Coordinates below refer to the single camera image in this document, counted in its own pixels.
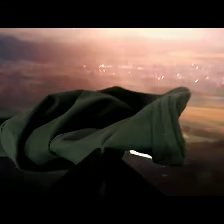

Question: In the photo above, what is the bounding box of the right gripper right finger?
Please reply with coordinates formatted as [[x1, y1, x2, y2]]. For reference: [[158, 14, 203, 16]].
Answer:
[[105, 151, 165, 197]]

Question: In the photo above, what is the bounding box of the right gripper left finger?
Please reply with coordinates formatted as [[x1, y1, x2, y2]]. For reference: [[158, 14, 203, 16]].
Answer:
[[52, 150, 106, 197]]

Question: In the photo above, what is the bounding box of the olive green T-shirt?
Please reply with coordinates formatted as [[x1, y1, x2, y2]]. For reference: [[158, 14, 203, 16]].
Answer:
[[0, 85, 192, 174]]

